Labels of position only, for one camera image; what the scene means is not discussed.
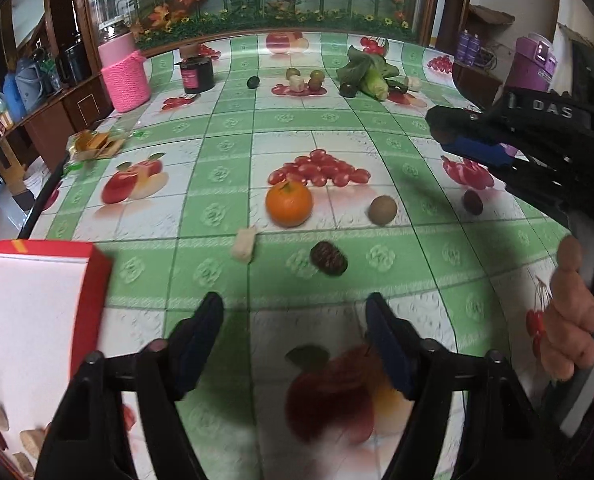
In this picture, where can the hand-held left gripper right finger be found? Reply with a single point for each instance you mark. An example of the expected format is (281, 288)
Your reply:
(392, 355)

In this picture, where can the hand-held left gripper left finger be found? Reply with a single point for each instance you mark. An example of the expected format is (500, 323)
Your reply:
(197, 345)

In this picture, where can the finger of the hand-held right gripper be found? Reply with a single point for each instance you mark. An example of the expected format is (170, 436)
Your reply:
(469, 122)
(482, 152)

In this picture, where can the red and white box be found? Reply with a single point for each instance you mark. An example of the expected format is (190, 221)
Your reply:
(32, 310)

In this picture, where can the person's right hand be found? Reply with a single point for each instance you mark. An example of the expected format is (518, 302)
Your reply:
(572, 325)

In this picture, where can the wooden side cabinet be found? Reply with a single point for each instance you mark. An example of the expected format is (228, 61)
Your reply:
(482, 80)

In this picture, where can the white chunk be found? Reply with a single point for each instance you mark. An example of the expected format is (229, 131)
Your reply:
(297, 84)
(414, 84)

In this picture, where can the purple bottle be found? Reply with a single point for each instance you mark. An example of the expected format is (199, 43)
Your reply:
(474, 50)
(463, 47)

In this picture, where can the dark eggplant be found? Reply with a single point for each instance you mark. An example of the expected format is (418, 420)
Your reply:
(397, 85)

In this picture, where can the purple thermos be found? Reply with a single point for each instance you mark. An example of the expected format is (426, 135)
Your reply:
(529, 65)

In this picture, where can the green bok choy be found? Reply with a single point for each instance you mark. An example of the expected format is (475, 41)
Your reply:
(372, 72)

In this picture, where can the small beige chunk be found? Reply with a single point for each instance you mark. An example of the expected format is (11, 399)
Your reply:
(243, 245)

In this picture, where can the brown kiwi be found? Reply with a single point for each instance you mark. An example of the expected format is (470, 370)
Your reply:
(316, 75)
(317, 85)
(292, 72)
(382, 209)

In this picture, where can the dark wrinkled fruit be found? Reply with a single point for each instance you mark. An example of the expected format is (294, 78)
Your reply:
(328, 258)

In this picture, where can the dark avocado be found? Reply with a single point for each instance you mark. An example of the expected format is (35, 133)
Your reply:
(348, 90)

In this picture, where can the orange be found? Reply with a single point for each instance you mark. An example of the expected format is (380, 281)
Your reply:
(289, 203)

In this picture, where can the green printed tablecloth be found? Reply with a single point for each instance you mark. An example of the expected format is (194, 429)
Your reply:
(217, 175)

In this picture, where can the dark green fruit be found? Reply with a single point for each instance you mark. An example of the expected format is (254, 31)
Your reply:
(253, 82)

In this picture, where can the clear snack package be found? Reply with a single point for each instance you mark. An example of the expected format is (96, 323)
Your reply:
(97, 144)

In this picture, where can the artificial flower display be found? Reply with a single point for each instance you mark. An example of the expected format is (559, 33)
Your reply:
(257, 5)

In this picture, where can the wooden display cabinet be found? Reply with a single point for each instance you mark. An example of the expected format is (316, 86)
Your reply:
(52, 120)

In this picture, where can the dark jar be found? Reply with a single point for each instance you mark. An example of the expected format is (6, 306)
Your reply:
(198, 76)

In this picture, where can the pink knitted jar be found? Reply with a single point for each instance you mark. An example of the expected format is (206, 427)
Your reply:
(125, 77)

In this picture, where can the black kettle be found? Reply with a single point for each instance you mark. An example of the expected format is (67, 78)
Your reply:
(72, 62)

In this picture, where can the blue bag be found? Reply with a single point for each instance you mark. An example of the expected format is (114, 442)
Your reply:
(12, 96)

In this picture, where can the grey bag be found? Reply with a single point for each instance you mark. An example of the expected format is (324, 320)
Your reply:
(33, 80)

